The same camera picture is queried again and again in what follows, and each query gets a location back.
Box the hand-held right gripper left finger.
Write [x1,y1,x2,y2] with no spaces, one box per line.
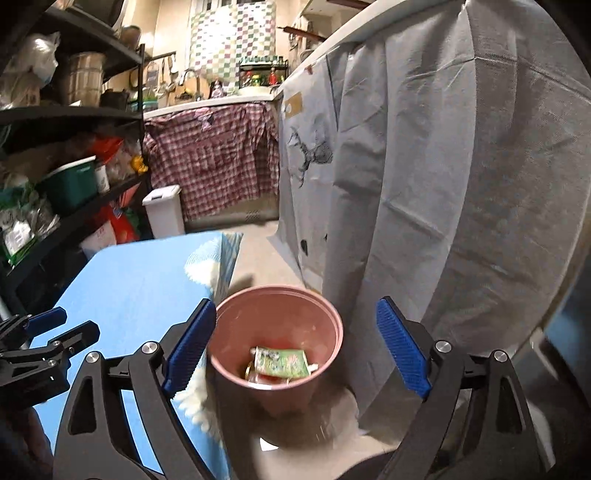
[53,299,218,480]

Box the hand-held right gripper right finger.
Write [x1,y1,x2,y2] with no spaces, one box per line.
[375,296,543,480]

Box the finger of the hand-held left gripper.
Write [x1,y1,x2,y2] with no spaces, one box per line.
[23,307,68,337]
[46,322,101,358]

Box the red and white box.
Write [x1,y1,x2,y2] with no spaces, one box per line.
[244,362,296,386]

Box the green sachet packet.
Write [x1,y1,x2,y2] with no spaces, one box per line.
[252,347,309,377]

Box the pink plastic bin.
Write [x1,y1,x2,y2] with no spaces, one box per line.
[208,285,345,409]

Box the blue patterned tablecloth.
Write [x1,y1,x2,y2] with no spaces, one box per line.
[28,231,245,480]

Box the white sack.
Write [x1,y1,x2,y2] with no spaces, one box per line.
[81,222,118,259]

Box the green and white packet bag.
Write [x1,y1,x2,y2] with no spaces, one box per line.
[0,182,61,266]

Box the red sack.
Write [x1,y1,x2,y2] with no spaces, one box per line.
[99,205,139,243]

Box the green storage box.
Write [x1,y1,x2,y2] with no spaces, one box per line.
[37,156,100,215]

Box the white lidded bin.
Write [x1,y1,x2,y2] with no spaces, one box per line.
[142,185,186,238]

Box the grey cloth curtain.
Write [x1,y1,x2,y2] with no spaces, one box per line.
[277,0,585,416]

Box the white deer print cloth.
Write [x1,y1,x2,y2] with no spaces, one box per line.
[276,55,342,291]

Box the red shelf bag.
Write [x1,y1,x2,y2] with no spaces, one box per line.
[90,137,123,162]

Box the red plaid shirt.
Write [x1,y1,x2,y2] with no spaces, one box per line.
[143,102,281,220]

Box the black metal shelf rack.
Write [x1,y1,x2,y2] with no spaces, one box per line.
[0,0,153,301]

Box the black pot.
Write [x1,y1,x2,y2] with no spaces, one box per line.
[100,89,130,110]

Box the metal bucket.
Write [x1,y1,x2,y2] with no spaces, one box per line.
[69,52,106,106]

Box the white plastic bag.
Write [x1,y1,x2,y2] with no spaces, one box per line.
[0,32,61,109]

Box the metal faucet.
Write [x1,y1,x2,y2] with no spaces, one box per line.
[180,69,201,100]

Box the black spice rack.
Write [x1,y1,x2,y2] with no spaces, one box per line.
[239,55,284,88]

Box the checkered wall covering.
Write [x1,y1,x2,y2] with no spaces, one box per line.
[189,0,277,86]

